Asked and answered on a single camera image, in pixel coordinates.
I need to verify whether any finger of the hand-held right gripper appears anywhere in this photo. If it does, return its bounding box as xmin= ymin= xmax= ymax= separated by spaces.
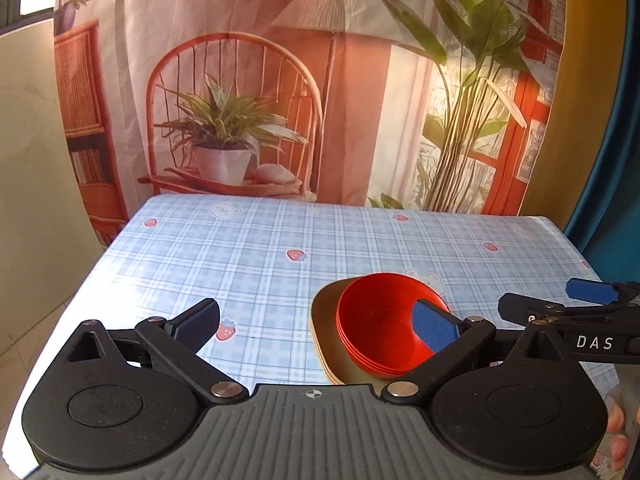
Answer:
xmin=498 ymin=292 xmax=640 ymax=332
xmin=565 ymin=279 xmax=640 ymax=306

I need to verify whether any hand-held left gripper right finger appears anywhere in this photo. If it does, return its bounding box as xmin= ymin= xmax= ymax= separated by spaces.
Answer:
xmin=382 ymin=299 xmax=584 ymax=404

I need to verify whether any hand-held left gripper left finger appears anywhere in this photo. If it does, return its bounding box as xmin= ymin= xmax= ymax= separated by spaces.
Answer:
xmin=67 ymin=298 xmax=249 ymax=404

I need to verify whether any green plate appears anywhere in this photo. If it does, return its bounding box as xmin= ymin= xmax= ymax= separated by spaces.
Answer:
xmin=309 ymin=277 xmax=451 ymax=387

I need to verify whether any person's right hand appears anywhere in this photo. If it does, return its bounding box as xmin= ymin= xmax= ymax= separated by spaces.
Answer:
xmin=590 ymin=365 xmax=631 ymax=473

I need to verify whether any blue plaid tablecloth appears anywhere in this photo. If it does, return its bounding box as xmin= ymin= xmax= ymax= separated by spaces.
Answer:
xmin=10 ymin=194 xmax=618 ymax=461

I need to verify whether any blue curtain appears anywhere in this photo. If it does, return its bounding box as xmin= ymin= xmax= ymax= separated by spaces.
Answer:
xmin=562 ymin=0 xmax=640 ymax=283

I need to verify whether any yellow curtain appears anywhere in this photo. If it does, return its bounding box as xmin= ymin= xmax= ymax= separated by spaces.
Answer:
xmin=517 ymin=0 xmax=628 ymax=233

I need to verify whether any printed backdrop cloth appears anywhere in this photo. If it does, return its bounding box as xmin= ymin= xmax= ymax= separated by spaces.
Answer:
xmin=52 ymin=0 xmax=568 ymax=248

